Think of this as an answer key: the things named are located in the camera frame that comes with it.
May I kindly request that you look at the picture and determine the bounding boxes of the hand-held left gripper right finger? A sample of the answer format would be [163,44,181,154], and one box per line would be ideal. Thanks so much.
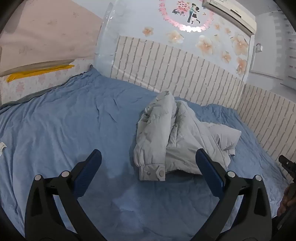
[191,148,273,241]

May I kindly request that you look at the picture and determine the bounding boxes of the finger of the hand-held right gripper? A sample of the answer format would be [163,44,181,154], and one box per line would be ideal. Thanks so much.
[278,155,296,184]

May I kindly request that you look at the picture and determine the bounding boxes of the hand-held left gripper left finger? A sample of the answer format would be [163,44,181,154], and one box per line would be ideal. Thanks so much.
[24,149,107,241]

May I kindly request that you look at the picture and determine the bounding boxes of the grey puffer jacket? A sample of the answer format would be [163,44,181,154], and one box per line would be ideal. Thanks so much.
[134,90,242,181]

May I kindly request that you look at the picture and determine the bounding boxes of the person's right hand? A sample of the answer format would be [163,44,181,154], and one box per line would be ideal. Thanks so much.
[277,185,296,217]

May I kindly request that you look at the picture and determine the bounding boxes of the blue bed sheet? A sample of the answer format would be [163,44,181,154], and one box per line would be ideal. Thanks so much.
[0,68,290,241]

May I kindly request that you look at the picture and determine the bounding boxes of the yellow tape strip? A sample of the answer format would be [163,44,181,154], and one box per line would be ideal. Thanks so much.
[6,65,76,83]

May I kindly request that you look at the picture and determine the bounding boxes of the white striped window blind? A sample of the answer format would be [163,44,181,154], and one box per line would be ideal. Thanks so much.
[274,14,296,87]

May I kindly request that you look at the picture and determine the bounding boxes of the clear plastic sheet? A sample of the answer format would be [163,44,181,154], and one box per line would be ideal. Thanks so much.
[93,2,121,75]

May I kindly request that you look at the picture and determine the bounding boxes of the pink floral board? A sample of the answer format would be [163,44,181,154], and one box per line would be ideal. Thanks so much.
[0,0,103,77]

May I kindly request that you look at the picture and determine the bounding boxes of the white air conditioner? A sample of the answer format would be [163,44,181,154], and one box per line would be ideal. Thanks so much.
[202,0,258,36]

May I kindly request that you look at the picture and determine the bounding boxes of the peach flower wall decals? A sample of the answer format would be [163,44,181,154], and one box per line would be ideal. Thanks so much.
[142,22,249,75]

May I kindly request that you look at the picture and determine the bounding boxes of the couple wall decal pink ring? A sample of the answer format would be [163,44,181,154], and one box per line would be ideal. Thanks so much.
[158,0,215,33]

